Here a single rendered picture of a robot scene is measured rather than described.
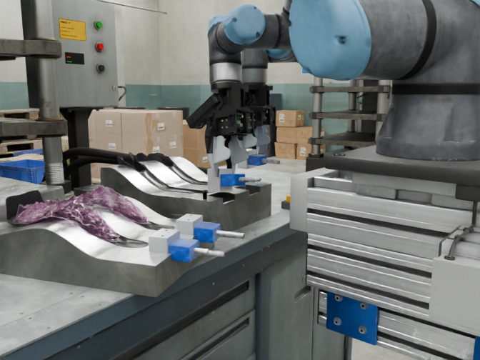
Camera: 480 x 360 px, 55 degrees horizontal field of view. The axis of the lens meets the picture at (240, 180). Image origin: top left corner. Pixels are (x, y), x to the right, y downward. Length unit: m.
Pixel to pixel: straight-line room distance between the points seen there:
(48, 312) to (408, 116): 0.59
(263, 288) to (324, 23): 0.81
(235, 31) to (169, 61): 9.25
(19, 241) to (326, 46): 0.62
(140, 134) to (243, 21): 4.11
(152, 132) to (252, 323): 3.89
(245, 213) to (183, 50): 8.89
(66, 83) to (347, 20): 1.38
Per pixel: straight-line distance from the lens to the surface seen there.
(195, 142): 5.74
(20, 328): 0.74
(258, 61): 1.31
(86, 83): 1.86
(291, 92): 8.38
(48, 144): 1.62
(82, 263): 0.83
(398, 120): 0.67
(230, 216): 1.08
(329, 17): 0.56
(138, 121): 5.02
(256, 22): 0.97
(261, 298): 1.24
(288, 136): 8.00
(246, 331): 1.24
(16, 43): 1.61
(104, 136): 5.41
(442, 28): 0.64
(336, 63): 0.57
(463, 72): 0.67
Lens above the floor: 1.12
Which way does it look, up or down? 11 degrees down
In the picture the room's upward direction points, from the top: straight up
